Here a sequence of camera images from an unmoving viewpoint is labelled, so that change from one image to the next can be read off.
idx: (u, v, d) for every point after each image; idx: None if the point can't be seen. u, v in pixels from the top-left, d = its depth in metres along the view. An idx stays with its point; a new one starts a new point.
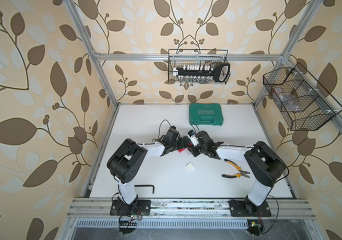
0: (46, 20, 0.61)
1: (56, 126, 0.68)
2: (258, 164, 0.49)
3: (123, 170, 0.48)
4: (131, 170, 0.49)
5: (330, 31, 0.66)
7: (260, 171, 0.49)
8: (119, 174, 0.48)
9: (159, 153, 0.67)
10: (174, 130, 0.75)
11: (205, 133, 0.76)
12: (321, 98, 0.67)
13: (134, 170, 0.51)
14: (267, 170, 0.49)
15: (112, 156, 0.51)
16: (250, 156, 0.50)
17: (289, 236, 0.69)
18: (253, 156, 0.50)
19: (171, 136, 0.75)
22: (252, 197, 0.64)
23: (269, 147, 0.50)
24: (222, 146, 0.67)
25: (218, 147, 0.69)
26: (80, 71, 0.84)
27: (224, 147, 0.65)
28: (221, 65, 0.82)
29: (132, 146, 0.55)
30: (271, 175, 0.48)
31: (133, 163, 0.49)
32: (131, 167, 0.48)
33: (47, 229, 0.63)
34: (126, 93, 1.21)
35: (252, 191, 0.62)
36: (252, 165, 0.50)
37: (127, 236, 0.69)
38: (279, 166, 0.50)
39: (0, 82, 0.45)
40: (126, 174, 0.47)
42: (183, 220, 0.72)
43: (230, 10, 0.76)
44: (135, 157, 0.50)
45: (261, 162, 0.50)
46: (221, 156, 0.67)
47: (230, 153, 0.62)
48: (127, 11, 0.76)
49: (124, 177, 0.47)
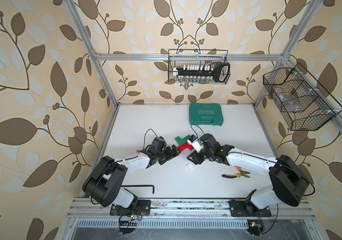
0: (46, 20, 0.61)
1: (56, 126, 0.68)
2: (285, 183, 0.44)
3: (100, 192, 0.43)
4: (109, 192, 0.44)
5: (330, 31, 0.66)
7: (285, 191, 0.44)
8: (97, 198, 0.43)
9: (144, 166, 0.63)
10: (160, 138, 0.72)
11: (212, 136, 0.69)
12: (321, 98, 0.67)
13: (114, 192, 0.47)
14: (294, 190, 0.44)
15: (89, 179, 0.46)
16: (276, 174, 0.44)
17: (289, 236, 0.69)
18: (280, 175, 0.44)
19: (157, 146, 0.71)
22: (256, 202, 0.62)
23: (294, 163, 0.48)
24: (236, 153, 0.60)
25: (230, 154, 0.60)
26: (80, 71, 0.84)
27: (238, 156, 0.58)
28: (220, 65, 0.82)
29: (110, 164, 0.49)
30: (297, 195, 0.44)
31: (111, 184, 0.44)
32: (108, 188, 0.43)
33: (47, 229, 0.63)
34: (126, 94, 1.21)
35: (258, 196, 0.60)
36: (277, 183, 0.44)
37: (127, 236, 0.69)
38: (303, 184, 0.46)
39: (0, 82, 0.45)
40: (104, 197, 0.43)
42: (183, 220, 0.72)
43: (230, 10, 0.76)
44: (113, 177, 0.45)
45: (287, 181, 0.44)
46: (233, 163, 0.61)
47: (245, 163, 0.55)
48: (127, 11, 0.76)
49: (102, 200, 0.43)
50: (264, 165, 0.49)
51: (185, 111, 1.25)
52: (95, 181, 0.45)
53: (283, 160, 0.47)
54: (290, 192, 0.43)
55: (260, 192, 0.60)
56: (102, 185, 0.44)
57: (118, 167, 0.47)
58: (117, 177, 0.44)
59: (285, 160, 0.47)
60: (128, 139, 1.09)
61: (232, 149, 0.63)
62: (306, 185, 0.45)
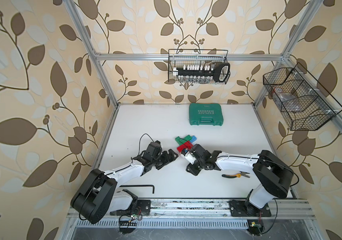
0: (46, 20, 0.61)
1: (56, 126, 0.68)
2: (268, 176, 0.46)
3: (89, 209, 0.41)
4: (98, 208, 0.42)
5: (330, 31, 0.66)
7: (272, 184, 0.45)
8: (85, 213, 0.41)
9: (138, 175, 0.61)
10: (156, 144, 0.70)
11: (199, 145, 0.72)
12: (321, 98, 0.67)
13: (103, 206, 0.45)
14: (279, 182, 0.46)
15: (78, 193, 0.43)
16: (259, 170, 0.46)
17: (289, 235, 0.69)
18: (262, 170, 0.46)
19: (152, 151, 0.68)
22: (254, 201, 0.62)
23: (275, 156, 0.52)
24: (223, 156, 0.62)
25: (218, 158, 0.63)
26: (80, 71, 0.84)
27: (225, 159, 0.60)
28: (221, 65, 0.82)
29: (99, 178, 0.47)
30: (284, 186, 0.45)
31: (99, 201, 0.42)
32: (97, 205, 0.41)
33: (47, 229, 0.63)
34: (126, 94, 1.21)
35: (254, 195, 0.60)
36: (263, 178, 0.46)
37: (127, 236, 0.69)
38: (288, 174, 0.48)
39: (0, 82, 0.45)
40: (93, 213, 0.41)
42: (183, 220, 0.72)
43: (230, 10, 0.76)
44: (102, 193, 0.42)
45: (270, 174, 0.46)
46: (222, 167, 0.63)
47: (231, 164, 0.58)
48: (127, 11, 0.76)
49: (90, 216, 0.41)
50: (248, 163, 0.51)
51: (185, 111, 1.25)
52: (84, 196, 0.44)
53: (264, 155, 0.49)
54: (276, 185, 0.45)
55: (255, 191, 0.60)
56: (91, 201, 0.42)
57: (107, 181, 0.45)
58: (106, 193, 0.43)
59: (266, 154, 0.49)
60: (128, 139, 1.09)
61: (220, 153, 0.65)
62: (291, 175, 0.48)
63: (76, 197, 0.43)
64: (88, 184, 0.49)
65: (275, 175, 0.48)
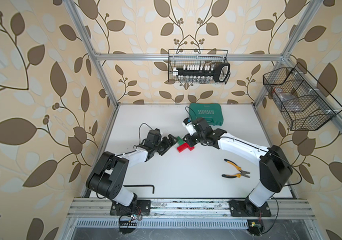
0: (46, 20, 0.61)
1: (56, 126, 0.68)
2: (272, 171, 0.46)
3: (105, 187, 0.44)
4: (113, 184, 0.45)
5: (330, 31, 0.66)
7: (271, 178, 0.46)
8: (102, 192, 0.44)
9: (143, 159, 0.64)
10: (155, 131, 0.72)
11: (204, 120, 0.68)
12: (321, 98, 0.67)
13: (118, 184, 0.48)
14: (279, 178, 0.47)
15: (92, 174, 0.47)
16: (265, 163, 0.45)
17: (289, 235, 0.69)
18: (268, 164, 0.45)
19: (153, 139, 0.72)
22: (254, 198, 0.63)
23: (284, 154, 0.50)
24: (228, 138, 0.60)
25: (222, 139, 0.60)
26: (80, 71, 0.84)
27: (230, 141, 0.58)
28: (220, 65, 0.82)
29: (111, 159, 0.50)
30: (281, 183, 0.46)
31: (115, 177, 0.45)
32: (113, 181, 0.45)
33: (47, 229, 0.63)
34: (126, 94, 1.21)
35: (254, 192, 0.61)
36: (264, 171, 0.46)
37: (127, 236, 0.69)
38: (287, 173, 0.48)
39: (0, 82, 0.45)
40: (110, 190, 0.44)
42: (183, 220, 0.72)
43: (230, 10, 0.76)
44: (116, 170, 0.46)
45: (274, 170, 0.46)
46: (223, 147, 0.61)
47: (235, 148, 0.56)
48: (127, 11, 0.76)
49: (108, 193, 0.44)
50: (255, 152, 0.50)
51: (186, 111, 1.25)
52: (98, 176, 0.46)
53: (274, 149, 0.48)
54: (274, 180, 0.45)
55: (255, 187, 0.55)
56: (107, 179, 0.45)
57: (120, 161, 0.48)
58: (121, 170, 0.46)
59: (276, 149, 0.48)
60: (128, 139, 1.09)
61: (225, 134, 0.62)
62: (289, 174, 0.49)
63: (90, 178, 0.46)
64: (101, 165, 0.47)
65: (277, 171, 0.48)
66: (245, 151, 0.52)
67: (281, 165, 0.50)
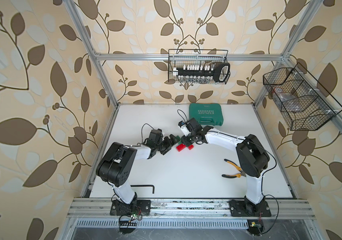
0: (46, 20, 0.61)
1: (56, 126, 0.68)
2: (247, 156, 0.52)
3: (115, 174, 0.47)
4: (123, 171, 0.48)
5: (330, 31, 0.66)
7: (248, 163, 0.51)
8: (112, 179, 0.47)
9: (146, 156, 0.68)
10: (157, 131, 0.76)
11: (193, 118, 0.77)
12: (321, 98, 0.67)
13: (126, 171, 0.50)
14: (254, 163, 0.52)
15: (101, 162, 0.49)
16: (241, 149, 0.52)
17: (289, 236, 0.69)
18: (244, 149, 0.52)
19: (155, 138, 0.75)
22: (250, 195, 0.64)
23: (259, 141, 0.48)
24: (213, 131, 0.67)
25: (208, 133, 0.68)
26: (80, 71, 0.84)
27: (214, 134, 0.65)
28: (220, 65, 0.82)
29: (120, 149, 0.54)
30: (257, 168, 0.52)
31: (124, 164, 0.48)
32: (123, 168, 0.48)
33: (47, 229, 0.63)
34: (126, 94, 1.21)
35: (248, 188, 0.63)
36: (241, 157, 0.52)
37: (127, 236, 0.69)
38: (264, 159, 0.54)
39: (0, 82, 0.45)
40: (119, 176, 0.47)
42: (183, 220, 0.72)
43: (230, 10, 0.76)
44: (126, 157, 0.50)
45: (250, 156, 0.52)
46: (210, 141, 0.68)
47: (219, 141, 0.63)
48: (127, 11, 0.76)
49: (117, 180, 0.47)
50: (233, 141, 0.56)
51: (182, 115, 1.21)
52: (108, 164, 0.49)
53: (250, 138, 0.54)
54: (251, 165, 0.51)
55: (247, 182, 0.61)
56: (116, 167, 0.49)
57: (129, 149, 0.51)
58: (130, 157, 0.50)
59: (252, 137, 0.55)
60: (128, 139, 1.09)
61: (211, 129, 0.70)
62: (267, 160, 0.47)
63: (100, 166, 0.48)
64: (110, 154, 0.51)
65: (252, 156, 0.54)
66: (227, 142, 0.58)
67: (258, 152, 0.54)
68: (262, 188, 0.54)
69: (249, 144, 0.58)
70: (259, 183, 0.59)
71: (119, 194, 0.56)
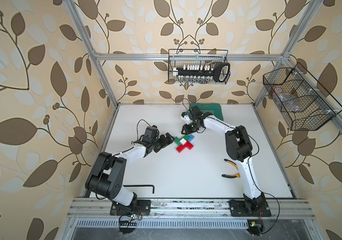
0: (46, 20, 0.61)
1: (56, 126, 0.68)
2: (232, 142, 0.61)
3: (106, 187, 0.44)
4: (114, 184, 0.45)
5: (330, 31, 0.66)
7: (231, 149, 0.62)
8: (103, 192, 0.44)
9: (142, 155, 0.64)
10: (152, 127, 0.72)
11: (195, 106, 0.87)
12: (321, 98, 0.67)
13: (118, 184, 0.48)
14: (237, 148, 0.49)
15: (90, 176, 0.46)
16: (228, 136, 0.61)
17: (289, 236, 0.69)
18: (231, 136, 0.61)
19: (151, 134, 0.72)
22: (246, 190, 0.67)
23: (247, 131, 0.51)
24: (211, 117, 0.76)
25: (206, 118, 0.77)
26: (80, 71, 0.84)
27: (211, 120, 0.74)
28: (220, 65, 0.82)
29: (108, 159, 0.50)
30: (239, 153, 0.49)
31: (114, 176, 0.45)
32: (113, 181, 0.44)
33: (47, 229, 0.63)
34: (126, 93, 1.21)
35: (243, 182, 0.67)
36: (228, 142, 0.62)
37: (127, 236, 0.69)
38: (247, 147, 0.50)
39: (0, 82, 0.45)
40: (110, 190, 0.44)
42: (183, 220, 0.72)
43: (231, 10, 0.76)
44: (115, 170, 0.45)
45: (235, 142, 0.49)
46: (207, 125, 0.77)
47: (214, 126, 0.72)
48: (127, 11, 0.76)
49: (108, 193, 0.44)
50: (225, 128, 0.65)
51: (177, 112, 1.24)
52: (98, 177, 0.46)
53: (239, 128, 0.63)
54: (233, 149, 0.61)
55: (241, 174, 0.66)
56: (106, 179, 0.45)
57: (117, 159, 0.47)
58: (119, 169, 0.46)
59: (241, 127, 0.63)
60: (128, 138, 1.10)
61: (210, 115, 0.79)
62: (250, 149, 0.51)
63: (90, 180, 0.45)
64: (99, 166, 0.46)
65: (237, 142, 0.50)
66: (220, 129, 0.68)
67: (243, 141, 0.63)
68: (254, 180, 0.66)
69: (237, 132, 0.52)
70: (247, 170, 0.64)
71: (116, 200, 0.55)
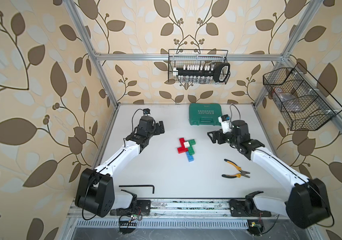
0: (46, 20, 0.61)
1: (56, 126, 0.68)
2: (304, 205, 0.41)
3: (96, 206, 0.41)
4: (103, 204, 0.43)
5: (330, 31, 0.66)
7: (301, 212, 0.41)
8: (95, 209, 0.41)
9: (136, 151, 0.58)
10: (147, 118, 0.63)
11: (246, 125, 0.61)
12: (321, 98, 0.67)
13: (109, 201, 0.45)
14: (309, 214, 0.41)
15: (79, 195, 0.42)
16: (299, 193, 0.41)
17: (289, 235, 0.69)
18: (303, 195, 0.41)
19: (145, 126, 0.64)
22: (259, 202, 0.62)
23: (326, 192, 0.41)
24: (264, 151, 0.56)
25: (258, 151, 0.56)
26: (80, 71, 0.84)
27: (265, 156, 0.54)
28: (221, 65, 0.82)
29: (93, 177, 0.45)
30: (310, 222, 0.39)
31: (102, 197, 0.41)
32: (101, 201, 0.42)
33: (47, 229, 0.63)
34: (126, 94, 1.21)
35: (262, 197, 0.60)
36: (296, 201, 0.41)
37: (127, 236, 0.69)
38: (323, 214, 0.42)
39: (0, 82, 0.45)
40: (100, 210, 0.42)
42: (184, 220, 0.72)
43: (230, 10, 0.76)
44: (100, 190, 0.41)
45: (308, 205, 0.43)
46: (255, 160, 0.57)
47: (269, 166, 0.51)
48: (127, 11, 0.76)
49: (100, 211, 0.42)
50: (290, 178, 0.45)
51: (177, 112, 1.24)
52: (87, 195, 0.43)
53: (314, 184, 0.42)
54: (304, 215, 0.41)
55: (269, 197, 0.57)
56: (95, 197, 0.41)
57: (102, 179, 0.42)
58: (104, 190, 0.41)
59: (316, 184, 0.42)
60: None
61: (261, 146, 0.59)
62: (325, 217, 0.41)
63: (79, 197, 0.42)
64: (84, 185, 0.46)
65: (311, 207, 0.42)
66: (280, 173, 0.47)
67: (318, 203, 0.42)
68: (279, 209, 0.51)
69: (310, 189, 0.45)
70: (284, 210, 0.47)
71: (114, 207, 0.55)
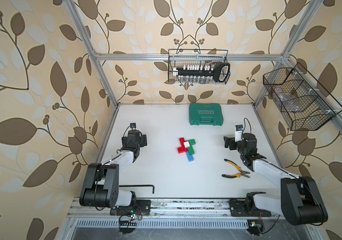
0: (46, 20, 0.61)
1: (56, 126, 0.68)
2: (292, 196, 0.43)
3: (104, 196, 0.43)
4: (111, 192, 0.45)
5: (330, 31, 0.66)
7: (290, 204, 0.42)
8: (102, 203, 0.42)
9: (131, 160, 0.64)
10: (134, 131, 0.70)
11: (254, 140, 0.68)
12: (321, 98, 0.67)
13: (115, 191, 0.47)
14: (299, 207, 0.42)
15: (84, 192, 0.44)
16: (287, 184, 0.44)
17: (289, 235, 0.69)
18: (290, 185, 0.44)
19: (134, 138, 0.71)
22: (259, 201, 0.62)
23: (317, 190, 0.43)
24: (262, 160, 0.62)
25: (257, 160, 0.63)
26: (80, 71, 0.84)
27: (263, 163, 0.60)
28: (220, 65, 0.82)
29: (99, 169, 0.48)
30: (300, 215, 0.41)
31: (110, 184, 0.44)
32: (109, 189, 0.44)
33: (47, 229, 0.63)
34: (126, 94, 1.21)
35: (263, 196, 0.60)
36: (285, 194, 0.44)
37: (127, 236, 0.69)
38: (315, 210, 0.42)
39: (0, 82, 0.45)
40: (109, 199, 0.44)
42: (183, 220, 0.72)
43: (230, 10, 0.76)
44: (108, 177, 0.45)
45: (296, 196, 0.43)
46: (257, 170, 0.62)
47: (267, 172, 0.55)
48: (127, 11, 0.76)
49: (108, 202, 0.43)
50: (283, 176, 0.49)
51: (177, 112, 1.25)
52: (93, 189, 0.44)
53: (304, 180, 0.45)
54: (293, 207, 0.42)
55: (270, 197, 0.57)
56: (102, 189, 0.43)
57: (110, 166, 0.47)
58: (113, 176, 0.46)
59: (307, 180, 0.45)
60: None
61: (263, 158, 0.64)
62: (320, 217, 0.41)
63: (84, 194, 0.43)
64: (90, 178, 0.45)
65: (300, 199, 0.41)
66: (275, 175, 0.51)
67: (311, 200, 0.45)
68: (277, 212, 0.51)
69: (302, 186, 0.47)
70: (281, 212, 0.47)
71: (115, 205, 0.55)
